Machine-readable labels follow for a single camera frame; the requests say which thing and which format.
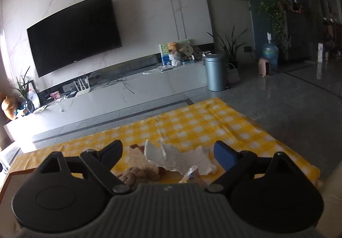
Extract toast shaped plush cushion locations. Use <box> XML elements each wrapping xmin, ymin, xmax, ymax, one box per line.
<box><xmin>129</xmin><ymin>144</ymin><xmax>160</xmax><ymax>181</ymax></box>

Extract brown plush knotted toy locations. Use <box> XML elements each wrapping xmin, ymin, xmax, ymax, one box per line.
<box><xmin>117</xmin><ymin>167</ymin><xmax>149</xmax><ymax>190</ymax></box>

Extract yellow snack package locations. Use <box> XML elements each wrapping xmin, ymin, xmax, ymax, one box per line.
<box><xmin>179</xmin><ymin>165</ymin><xmax>207</xmax><ymax>188</ymax></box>

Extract yellow checkered tablecloth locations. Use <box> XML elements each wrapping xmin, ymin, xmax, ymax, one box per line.
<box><xmin>9</xmin><ymin>98</ymin><xmax>321</xmax><ymax>185</ymax></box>

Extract white wifi router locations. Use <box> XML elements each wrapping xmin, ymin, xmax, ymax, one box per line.
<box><xmin>73</xmin><ymin>76</ymin><xmax>90</xmax><ymax>97</ymax></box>

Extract white marble tv console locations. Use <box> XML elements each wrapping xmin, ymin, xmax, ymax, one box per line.
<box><xmin>4</xmin><ymin>62</ymin><xmax>207</xmax><ymax>142</ymax></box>

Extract small pink photo card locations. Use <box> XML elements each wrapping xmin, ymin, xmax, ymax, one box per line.
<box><xmin>50</xmin><ymin>91</ymin><xmax>61</xmax><ymax>101</ymax></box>

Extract woven basket bag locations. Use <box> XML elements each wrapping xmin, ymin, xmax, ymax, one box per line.
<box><xmin>227</xmin><ymin>63</ymin><xmax>240</xmax><ymax>84</ymax></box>

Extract orange white cardboard box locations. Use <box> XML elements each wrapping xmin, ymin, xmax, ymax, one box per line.
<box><xmin>0</xmin><ymin>168</ymin><xmax>35</xmax><ymax>201</ymax></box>

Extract grey metal trash can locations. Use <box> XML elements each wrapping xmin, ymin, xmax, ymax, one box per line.
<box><xmin>205</xmin><ymin>54</ymin><xmax>227</xmax><ymax>92</ymax></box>

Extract pink small heater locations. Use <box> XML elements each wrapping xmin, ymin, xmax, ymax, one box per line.
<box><xmin>258</xmin><ymin>58</ymin><xmax>270</xmax><ymax>77</ymax></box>

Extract plant in glass vase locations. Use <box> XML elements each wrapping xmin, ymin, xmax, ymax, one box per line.
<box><xmin>15</xmin><ymin>67</ymin><xmax>35</xmax><ymax>113</ymax></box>

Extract orange round gourd vase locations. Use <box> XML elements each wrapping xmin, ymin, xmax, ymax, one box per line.
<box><xmin>1</xmin><ymin>97</ymin><xmax>18</xmax><ymax>120</ymax></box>

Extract green potted floor plant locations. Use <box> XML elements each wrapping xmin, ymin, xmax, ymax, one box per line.
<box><xmin>208</xmin><ymin>25</ymin><xmax>248</xmax><ymax>66</ymax></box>

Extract blue water jug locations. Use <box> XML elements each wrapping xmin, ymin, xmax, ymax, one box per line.
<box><xmin>262</xmin><ymin>33</ymin><xmax>279</xmax><ymax>70</ymax></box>

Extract green picture book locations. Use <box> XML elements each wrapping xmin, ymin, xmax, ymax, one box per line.
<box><xmin>159</xmin><ymin>39</ymin><xmax>191</xmax><ymax>65</ymax></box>

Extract brown teddy bear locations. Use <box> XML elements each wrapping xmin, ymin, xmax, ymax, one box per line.
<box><xmin>168</xmin><ymin>42</ymin><xmax>180</xmax><ymax>55</ymax></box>

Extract hanging green vine plant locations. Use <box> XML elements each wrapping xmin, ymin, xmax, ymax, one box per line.
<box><xmin>257</xmin><ymin>0</ymin><xmax>290</xmax><ymax>46</ymax></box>

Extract black cables on console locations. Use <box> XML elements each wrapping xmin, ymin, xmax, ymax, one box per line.
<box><xmin>90</xmin><ymin>70</ymin><xmax>136</xmax><ymax>95</ymax></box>

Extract black wall television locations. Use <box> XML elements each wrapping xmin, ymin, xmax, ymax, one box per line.
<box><xmin>27</xmin><ymin>0</ymin><xmax>122</xmax><ymax>77</ymax></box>

